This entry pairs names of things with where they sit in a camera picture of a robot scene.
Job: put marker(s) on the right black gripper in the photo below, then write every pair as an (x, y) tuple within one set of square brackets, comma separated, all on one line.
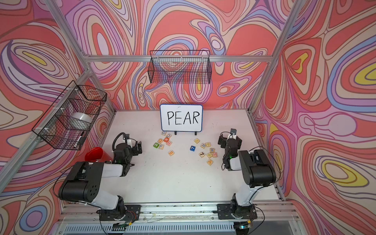
[(222, 141)]

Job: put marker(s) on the white board reading PEAR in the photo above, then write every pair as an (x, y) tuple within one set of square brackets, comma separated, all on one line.
[(181, 117)]

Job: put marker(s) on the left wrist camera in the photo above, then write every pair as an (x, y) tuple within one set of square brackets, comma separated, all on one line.
[(126, 139)]

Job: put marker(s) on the black wire basket wall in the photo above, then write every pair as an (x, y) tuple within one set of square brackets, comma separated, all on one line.
[(57, 130), (180, 67)]

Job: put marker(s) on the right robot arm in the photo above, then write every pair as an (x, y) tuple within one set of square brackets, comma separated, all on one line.
[(257, 171)]

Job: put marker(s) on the wooden block letter A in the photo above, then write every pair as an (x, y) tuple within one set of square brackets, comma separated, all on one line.
[(210, 162)]

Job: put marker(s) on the wooden block letter E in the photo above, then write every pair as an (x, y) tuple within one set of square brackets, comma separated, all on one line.
[(171, 152)]

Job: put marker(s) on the black wire basket back wall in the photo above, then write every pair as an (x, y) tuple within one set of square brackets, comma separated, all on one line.
[(180, 67)]

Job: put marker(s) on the white tape roll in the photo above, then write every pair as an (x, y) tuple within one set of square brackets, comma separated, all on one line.
[(80, 121)]

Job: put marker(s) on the black wire basket left wall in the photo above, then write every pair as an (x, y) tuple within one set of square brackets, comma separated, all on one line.
[(57, 130)]

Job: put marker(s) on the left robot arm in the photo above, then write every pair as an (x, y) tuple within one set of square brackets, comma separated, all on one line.
[(83, 183)]

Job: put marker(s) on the red plastic cup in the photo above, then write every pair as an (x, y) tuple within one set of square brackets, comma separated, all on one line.
[(97, 154)]

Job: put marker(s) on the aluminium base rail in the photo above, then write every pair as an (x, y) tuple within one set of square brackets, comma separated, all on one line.
[(273, 218)]

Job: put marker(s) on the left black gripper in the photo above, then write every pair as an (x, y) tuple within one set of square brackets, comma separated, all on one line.
[(138, 147)]

